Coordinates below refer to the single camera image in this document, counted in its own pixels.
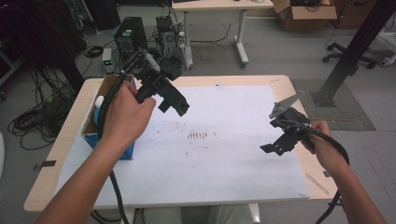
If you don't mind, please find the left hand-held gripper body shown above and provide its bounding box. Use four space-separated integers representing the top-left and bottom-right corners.
122 46 189 105

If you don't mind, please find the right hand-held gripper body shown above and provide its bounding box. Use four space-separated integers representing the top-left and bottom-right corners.
268 91 312 147

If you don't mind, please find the blue cardboard box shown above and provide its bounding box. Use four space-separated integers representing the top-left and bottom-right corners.
80 74 138 161

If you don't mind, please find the person's right hand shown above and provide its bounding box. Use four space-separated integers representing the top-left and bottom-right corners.
300 119 339 171

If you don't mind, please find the person's left hand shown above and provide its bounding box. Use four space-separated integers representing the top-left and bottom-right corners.
101 79 158 147

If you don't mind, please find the clear tape strip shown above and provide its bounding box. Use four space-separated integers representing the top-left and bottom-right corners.
305 173 330 196

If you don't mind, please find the open computer case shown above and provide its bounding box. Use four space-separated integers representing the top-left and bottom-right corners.
154 14 188 71

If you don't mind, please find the small grey power supply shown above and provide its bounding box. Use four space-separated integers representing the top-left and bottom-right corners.
101 48 114 75

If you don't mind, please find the grey floor mat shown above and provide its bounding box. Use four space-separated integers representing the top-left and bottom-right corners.
290 78 376 132

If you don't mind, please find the black computer tower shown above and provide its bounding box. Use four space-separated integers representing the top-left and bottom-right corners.
113 16 149 55

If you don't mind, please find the white table mat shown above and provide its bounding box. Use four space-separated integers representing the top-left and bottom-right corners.
54 84 312 209

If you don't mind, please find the white table leg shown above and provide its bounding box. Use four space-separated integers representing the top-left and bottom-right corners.
247 203 262 224
122 207 137 224

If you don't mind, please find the black office chair base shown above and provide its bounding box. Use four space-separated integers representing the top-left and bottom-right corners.
322 41 379 70

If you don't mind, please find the black metal stand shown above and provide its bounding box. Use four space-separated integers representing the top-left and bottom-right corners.
310 0 396 108

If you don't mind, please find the white desk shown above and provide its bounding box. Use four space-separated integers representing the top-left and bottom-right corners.
171 0 275 69

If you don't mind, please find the open brown cardboard box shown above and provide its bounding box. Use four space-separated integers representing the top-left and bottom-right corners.
272 0 338 32

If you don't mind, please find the black tape piece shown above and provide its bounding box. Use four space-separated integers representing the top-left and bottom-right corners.
33 160 57 172

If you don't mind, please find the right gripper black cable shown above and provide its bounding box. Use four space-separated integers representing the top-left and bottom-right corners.
306 125 350 224

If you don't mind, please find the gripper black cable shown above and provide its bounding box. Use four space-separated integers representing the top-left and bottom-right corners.
306 125 350 224
96 70 130 224

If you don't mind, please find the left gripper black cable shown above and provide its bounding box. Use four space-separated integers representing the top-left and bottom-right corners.
96 70 130 224

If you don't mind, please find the coiled black cable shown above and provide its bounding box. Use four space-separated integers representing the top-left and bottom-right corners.
83 45 105 59

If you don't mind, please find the tangle of black floor cables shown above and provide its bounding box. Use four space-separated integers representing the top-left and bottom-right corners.
7 66 78 151

